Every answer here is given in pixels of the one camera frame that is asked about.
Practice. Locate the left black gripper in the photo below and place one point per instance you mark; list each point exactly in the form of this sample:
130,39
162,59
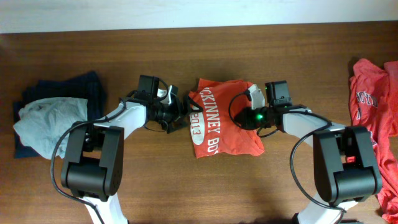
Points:
179,113

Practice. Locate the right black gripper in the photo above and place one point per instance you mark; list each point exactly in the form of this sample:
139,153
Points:
247,121

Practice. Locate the orange FRAM t-shirt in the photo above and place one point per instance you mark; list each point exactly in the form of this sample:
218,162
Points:
212,130

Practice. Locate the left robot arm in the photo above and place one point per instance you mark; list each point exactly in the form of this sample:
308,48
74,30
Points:
93,163

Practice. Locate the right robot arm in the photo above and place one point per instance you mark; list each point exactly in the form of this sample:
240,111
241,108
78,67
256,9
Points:
344,163

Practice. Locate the navy blue folded garment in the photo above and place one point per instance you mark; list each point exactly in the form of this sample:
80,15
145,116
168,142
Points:
86,86

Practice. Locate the heathered red printed t-shirt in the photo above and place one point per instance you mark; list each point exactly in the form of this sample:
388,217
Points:
373,104

